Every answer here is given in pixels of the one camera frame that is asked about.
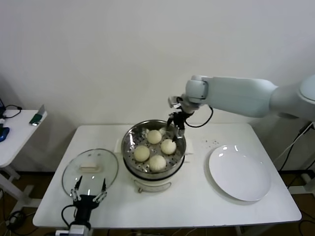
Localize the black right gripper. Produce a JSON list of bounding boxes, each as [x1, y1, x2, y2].
[[166, 111, 189, 144]]

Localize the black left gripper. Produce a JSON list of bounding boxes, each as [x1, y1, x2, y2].
[[70, 176, 108, 224]]

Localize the white steamed baozi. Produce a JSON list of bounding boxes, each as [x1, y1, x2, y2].
[[133, 145, 151, 163], [160, 139, 177, 155], [147, 129, 162, 145], [149, 154, 167, 173]]

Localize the glass lid with beige handle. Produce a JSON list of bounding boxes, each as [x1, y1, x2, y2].
[[61, 148, 120, 197]]

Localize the steel perforated steamer basket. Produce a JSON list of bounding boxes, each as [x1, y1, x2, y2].
[[121, 119, 187, 178]]

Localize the dark crumbs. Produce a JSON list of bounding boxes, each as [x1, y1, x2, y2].
[[200, 139, 220, 148]]

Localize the white electric cooker base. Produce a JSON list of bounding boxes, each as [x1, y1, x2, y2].
[[114, 138, 194, 195]]

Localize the large white plate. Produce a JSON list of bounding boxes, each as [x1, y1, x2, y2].
[[205, 145, 272, 202]]

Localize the white side table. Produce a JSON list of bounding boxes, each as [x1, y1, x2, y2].
[[0, 110, 47, 217]]

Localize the green and white small device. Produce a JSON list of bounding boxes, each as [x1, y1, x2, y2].
[[29, 105, 47, 127]]

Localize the blue object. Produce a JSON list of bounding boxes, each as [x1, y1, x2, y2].
[[0, 127, 10, 143]]

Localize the white stand base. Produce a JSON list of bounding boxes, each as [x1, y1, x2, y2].
[[286, 169, 315, 195]]

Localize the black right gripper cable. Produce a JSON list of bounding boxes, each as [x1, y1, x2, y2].
[[184, 106, 214, 128]]

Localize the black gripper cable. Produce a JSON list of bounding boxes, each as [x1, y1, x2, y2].
[[184, 106, 214, 128], [61, 205, 78, 226]]

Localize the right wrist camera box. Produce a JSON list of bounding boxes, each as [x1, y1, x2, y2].
[[168, 96, 183, 109]]

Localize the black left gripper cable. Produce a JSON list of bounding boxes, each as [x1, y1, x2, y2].
[[61, 205, 78, 226]]

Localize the black floor cables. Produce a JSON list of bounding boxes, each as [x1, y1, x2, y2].
[[0, 189, 37, 234]]

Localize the black cable on side table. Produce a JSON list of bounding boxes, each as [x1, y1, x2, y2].
[[0, 99, 22, 121]]

